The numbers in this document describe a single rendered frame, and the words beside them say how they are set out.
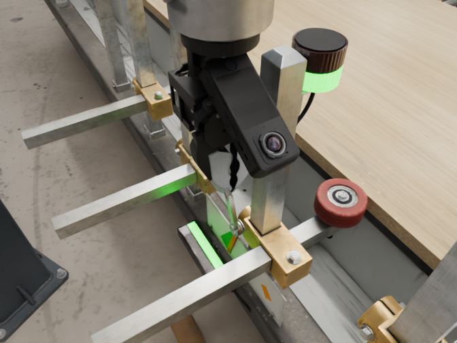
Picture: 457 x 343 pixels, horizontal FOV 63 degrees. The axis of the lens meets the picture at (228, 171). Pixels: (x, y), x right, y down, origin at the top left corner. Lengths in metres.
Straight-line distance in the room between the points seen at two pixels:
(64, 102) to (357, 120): 2.05
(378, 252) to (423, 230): 0.16
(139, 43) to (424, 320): 0.74
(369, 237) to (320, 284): 0.16
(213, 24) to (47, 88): 2.47
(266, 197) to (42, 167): 1.72
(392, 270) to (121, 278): 1.11
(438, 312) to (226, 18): 0.29
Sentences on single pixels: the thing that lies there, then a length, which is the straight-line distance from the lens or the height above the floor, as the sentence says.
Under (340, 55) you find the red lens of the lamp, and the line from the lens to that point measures 0.43.
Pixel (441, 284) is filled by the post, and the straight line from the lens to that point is 0.35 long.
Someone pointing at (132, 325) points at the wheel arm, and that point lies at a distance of 0.55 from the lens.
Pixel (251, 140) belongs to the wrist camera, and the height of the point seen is 1.15.
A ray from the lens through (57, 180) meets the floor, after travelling 2.04.
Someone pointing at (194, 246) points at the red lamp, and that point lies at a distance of 0.79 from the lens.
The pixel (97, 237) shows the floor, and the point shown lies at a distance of 1.74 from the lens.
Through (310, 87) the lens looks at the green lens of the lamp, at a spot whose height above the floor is 1.13.
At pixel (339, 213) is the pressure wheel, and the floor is 0.91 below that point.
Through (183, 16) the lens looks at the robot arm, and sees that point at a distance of 0.31.
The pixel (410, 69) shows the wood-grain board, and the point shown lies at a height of 0.90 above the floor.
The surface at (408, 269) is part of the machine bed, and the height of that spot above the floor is 0.78.
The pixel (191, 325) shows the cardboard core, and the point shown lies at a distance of 1.39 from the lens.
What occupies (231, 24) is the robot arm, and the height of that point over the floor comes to 1.23.
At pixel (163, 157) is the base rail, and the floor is 0.70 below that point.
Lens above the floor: 1.36
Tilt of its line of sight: 46 degrees down
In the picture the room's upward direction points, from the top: straight up
